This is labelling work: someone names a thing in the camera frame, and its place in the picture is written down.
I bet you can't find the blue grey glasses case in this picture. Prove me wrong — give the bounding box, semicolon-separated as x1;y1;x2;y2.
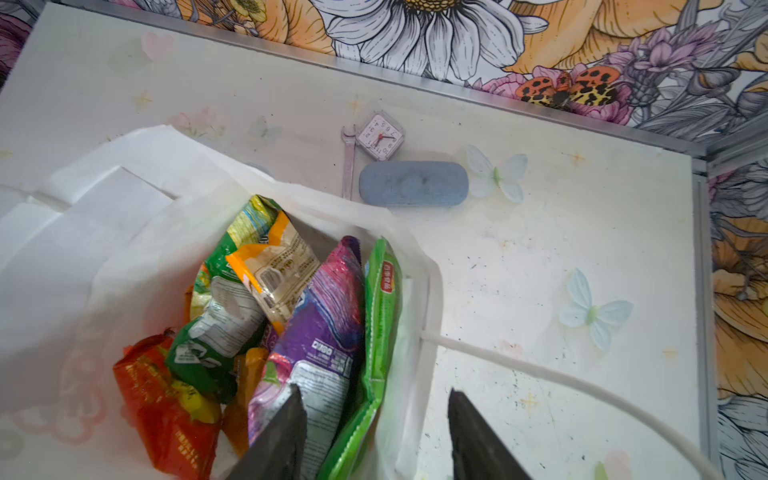
359;161;469;208

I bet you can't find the green Foxs candy bag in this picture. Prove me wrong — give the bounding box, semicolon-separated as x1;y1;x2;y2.
166;195;281;404

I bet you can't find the small tan snack packet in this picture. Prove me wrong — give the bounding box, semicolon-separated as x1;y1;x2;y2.
226;211;320;335

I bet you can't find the purple Foxs berries candy bag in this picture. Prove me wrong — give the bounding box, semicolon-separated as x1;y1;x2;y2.
248;236;365;479

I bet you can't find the green Lays chips bag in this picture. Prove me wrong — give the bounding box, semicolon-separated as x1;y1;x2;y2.
317;237;402;479

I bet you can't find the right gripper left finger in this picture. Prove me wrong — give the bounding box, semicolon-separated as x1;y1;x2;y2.
226;384;307;480

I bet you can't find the orange Foxs candy bag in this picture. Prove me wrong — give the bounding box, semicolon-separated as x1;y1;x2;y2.
222;347;269;458

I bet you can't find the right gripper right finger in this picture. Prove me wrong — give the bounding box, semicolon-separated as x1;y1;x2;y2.
448;390;531;480

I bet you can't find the small square clock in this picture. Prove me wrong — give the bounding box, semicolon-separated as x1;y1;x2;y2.
355;111;405;161

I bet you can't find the white floral paper bag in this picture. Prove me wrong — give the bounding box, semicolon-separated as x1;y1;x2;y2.
1;127;700;479

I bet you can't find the silver wrench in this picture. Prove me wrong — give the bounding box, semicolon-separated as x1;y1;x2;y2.
341;126;356;200

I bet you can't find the red snack packet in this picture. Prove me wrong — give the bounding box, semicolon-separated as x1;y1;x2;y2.
113;329;221;479

